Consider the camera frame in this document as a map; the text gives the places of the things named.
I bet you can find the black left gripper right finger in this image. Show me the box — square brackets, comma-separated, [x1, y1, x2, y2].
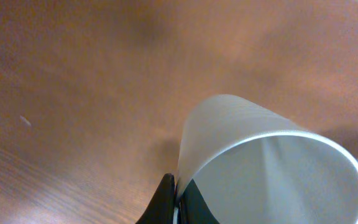
[178, 180, 219, 224]

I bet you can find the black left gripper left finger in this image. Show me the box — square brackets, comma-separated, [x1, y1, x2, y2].
[136, 173, 175, 224]

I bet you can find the grey cup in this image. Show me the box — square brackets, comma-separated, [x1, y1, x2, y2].
[175, 95, 358, 223]

